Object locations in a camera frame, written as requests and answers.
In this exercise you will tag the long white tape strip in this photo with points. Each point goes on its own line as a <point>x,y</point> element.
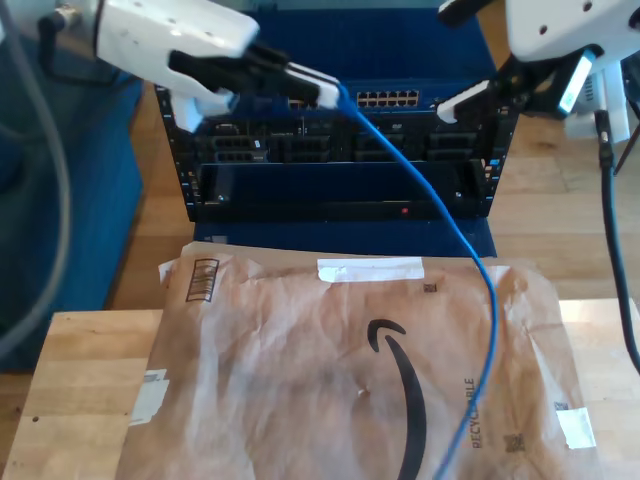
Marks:
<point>370,267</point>

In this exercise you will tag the short white tape strip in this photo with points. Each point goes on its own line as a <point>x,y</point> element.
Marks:
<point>575,427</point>

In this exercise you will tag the black rack shelf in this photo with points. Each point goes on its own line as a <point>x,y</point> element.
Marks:
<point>300,182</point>

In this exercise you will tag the blue network switch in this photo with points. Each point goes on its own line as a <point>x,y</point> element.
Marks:
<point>400,40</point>

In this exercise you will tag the dark chair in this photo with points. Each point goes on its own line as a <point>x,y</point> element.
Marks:
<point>624,145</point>

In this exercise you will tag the brown packing paper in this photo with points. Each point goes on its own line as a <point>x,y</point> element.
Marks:
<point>300,425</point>

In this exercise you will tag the blue sofa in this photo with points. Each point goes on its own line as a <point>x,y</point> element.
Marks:
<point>90,200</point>

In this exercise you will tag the white shipping label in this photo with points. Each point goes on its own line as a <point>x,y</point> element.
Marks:
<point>150,400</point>

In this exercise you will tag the black rack frame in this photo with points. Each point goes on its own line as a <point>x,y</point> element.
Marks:
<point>172,150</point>

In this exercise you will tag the black rack server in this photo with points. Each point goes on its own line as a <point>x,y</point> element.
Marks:
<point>310,130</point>

